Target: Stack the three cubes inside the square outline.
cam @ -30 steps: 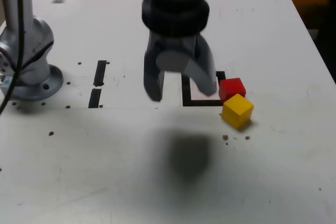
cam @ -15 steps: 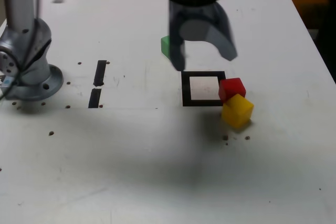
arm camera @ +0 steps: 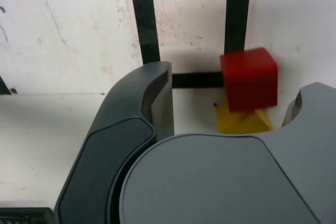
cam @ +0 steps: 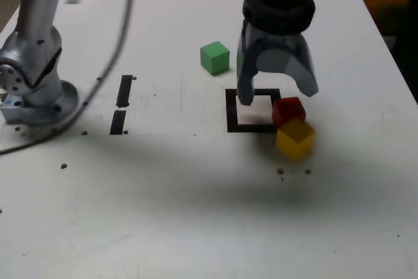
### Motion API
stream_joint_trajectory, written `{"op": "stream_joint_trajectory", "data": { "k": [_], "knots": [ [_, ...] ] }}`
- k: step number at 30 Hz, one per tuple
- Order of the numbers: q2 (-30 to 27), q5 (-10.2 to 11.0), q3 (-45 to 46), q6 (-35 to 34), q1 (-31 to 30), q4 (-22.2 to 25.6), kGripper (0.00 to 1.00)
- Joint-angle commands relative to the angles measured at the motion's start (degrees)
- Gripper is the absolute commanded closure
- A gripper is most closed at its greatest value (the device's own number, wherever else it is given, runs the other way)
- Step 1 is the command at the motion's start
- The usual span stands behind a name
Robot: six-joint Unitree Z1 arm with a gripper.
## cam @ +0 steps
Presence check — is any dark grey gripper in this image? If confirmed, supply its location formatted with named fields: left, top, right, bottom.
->
left=236, top=20, right=319, bottom=107

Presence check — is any red cube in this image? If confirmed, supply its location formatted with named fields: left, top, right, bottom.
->
left=271, top=97, right=307, bottom=128

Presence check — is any green cube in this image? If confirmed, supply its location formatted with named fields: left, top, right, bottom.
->
left=200, top=41, right=231, bottom=76

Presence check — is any yellow cube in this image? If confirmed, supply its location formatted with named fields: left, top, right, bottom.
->
left=275, top=118, right=317, bottom=161

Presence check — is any black tape square outline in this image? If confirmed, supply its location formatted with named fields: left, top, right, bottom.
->
left=225, top=88, right=282, bottom=133

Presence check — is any black tape strip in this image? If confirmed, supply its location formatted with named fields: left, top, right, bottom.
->
left=110, top=74, right=134, bottom=135

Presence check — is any black cable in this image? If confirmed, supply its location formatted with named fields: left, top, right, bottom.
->
left=0, top=0, right=262, bottom=156

